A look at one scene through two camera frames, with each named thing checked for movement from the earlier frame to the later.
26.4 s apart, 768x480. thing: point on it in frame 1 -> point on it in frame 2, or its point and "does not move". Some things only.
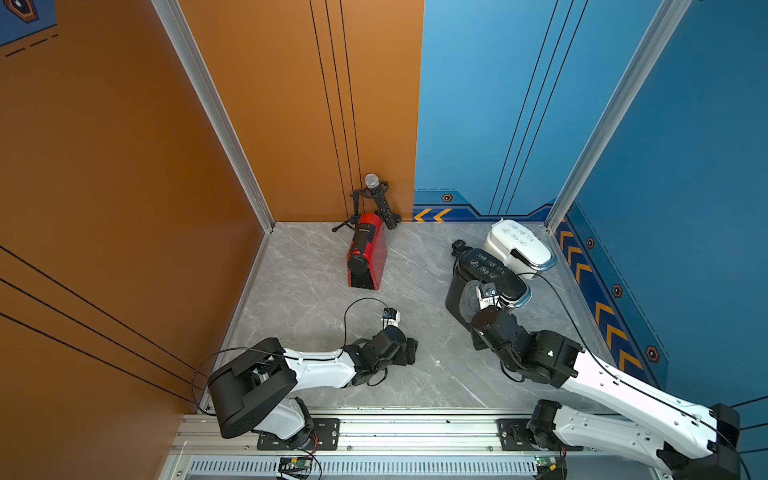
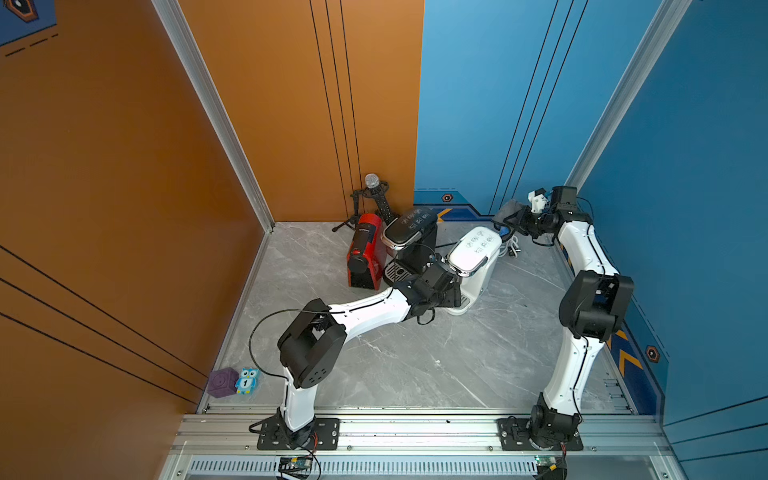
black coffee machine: x=473 y=265 -> x=409 y=241
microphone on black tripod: x=377 y=189 does not move
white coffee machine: x=525 y=251 -> x=472 y=257
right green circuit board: x=546 y=461 does not move
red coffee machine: x=367 y=253 does not move
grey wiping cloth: x=469 y=302 -> x=508 y=208
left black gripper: x=408 y=352 -> x=453 y=295
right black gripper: x=476 y=340 -> x=523 y=213
